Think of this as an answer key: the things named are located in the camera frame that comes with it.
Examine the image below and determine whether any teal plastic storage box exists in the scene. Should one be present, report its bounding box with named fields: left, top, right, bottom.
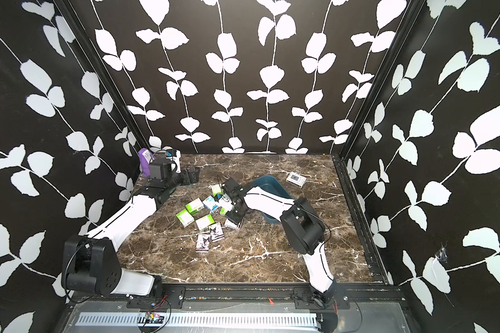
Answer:
left=251, top=175, right=292, bottom=199

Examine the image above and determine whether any small circuit board with wires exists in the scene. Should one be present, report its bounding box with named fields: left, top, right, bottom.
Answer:
left=137, top=312, right=166, bottom=327

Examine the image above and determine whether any black purple tissue pack front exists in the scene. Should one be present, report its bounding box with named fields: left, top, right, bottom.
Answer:
left=195, top=234, right=211, bottom=253

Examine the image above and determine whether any light blue tissue pack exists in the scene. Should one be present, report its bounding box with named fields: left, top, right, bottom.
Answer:
left=202, top=196, right=219, bottom=212

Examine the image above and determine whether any black front mounting rail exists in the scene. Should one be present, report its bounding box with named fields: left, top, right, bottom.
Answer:
left=72, top=282, right=407, bottom=310

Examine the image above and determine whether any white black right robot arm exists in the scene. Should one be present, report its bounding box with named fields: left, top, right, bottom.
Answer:
left=222, top=175, right=336, bottom=309

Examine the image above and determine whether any purple plastic holder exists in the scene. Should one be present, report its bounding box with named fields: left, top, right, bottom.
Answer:
left=138, top=148, right=151, bottom=178

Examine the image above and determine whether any green white tissue pack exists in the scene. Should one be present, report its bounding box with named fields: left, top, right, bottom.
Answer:
left=218, top=201, right=233, bottom=216

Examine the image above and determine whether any white perforated rail strip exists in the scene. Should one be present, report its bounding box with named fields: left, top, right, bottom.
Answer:
left=74, top=312, right=318, bottom=329

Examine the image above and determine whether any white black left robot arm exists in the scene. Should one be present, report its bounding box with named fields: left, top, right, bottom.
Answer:
left=61, top=158, right=200, bottom=298

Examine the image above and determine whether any white card in holder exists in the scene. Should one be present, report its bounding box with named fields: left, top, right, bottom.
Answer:
left=144, top=151, right=155, bottom=163

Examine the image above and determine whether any small white patterned box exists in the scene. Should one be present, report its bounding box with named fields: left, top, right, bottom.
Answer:
left=286, top=172, right=307, bottom=187

